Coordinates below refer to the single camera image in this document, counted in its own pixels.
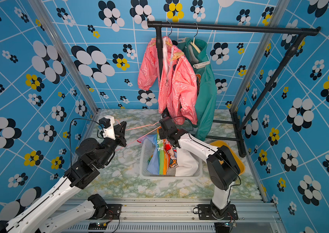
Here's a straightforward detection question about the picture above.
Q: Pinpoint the wooden hanger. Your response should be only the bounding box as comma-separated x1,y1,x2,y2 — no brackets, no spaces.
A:
147,20,175,65

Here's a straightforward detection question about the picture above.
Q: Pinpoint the pink clothes hanger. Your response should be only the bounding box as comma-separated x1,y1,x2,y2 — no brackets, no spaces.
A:
116,121,160,152

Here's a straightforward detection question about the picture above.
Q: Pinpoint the white hanger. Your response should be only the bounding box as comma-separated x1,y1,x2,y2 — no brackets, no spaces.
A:
186,22,204,54

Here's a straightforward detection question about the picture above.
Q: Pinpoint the white red cartoon jacket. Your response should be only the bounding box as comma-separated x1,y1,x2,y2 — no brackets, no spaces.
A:
142,130,198,176

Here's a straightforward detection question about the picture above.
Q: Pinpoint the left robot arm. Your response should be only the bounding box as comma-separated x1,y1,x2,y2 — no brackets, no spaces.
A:
0,116,127,233

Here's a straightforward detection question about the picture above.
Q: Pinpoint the pink jacket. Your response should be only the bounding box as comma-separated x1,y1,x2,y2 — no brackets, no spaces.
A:
138,45,197,125

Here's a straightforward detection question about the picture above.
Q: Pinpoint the white plastic basket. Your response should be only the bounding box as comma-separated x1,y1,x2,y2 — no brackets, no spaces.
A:
140,139,203,180

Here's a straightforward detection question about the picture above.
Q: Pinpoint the small black electronics board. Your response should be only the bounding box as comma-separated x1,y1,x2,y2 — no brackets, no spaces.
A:
88,222,108,231

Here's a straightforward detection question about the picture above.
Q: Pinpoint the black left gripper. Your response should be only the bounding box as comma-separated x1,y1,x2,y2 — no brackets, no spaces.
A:
98,120,127,169

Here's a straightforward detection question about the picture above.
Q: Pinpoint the black clothes rack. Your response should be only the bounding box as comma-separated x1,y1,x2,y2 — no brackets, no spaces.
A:
147,21,321,158

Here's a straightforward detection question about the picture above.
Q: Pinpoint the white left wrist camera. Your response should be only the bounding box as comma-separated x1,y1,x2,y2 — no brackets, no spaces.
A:
98,116,115,140

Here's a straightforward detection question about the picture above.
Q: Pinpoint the white clothespin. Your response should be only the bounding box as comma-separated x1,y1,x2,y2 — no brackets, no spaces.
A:
193,61,210,70

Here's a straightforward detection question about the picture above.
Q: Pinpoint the green jacket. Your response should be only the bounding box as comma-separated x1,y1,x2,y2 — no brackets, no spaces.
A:
178,38,217,141

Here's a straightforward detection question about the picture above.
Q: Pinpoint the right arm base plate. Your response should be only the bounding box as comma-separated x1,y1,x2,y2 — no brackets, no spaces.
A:
196,203,239,221

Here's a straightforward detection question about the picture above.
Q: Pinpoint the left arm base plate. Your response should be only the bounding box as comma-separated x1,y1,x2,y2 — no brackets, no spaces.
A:
90,204,122,220

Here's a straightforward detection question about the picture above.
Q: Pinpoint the yellow plastic tray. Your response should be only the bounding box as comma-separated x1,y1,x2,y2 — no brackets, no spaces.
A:
211,140,246,175

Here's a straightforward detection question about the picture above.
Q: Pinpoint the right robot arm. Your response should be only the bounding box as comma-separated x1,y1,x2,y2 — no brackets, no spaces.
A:
159,118,244,219

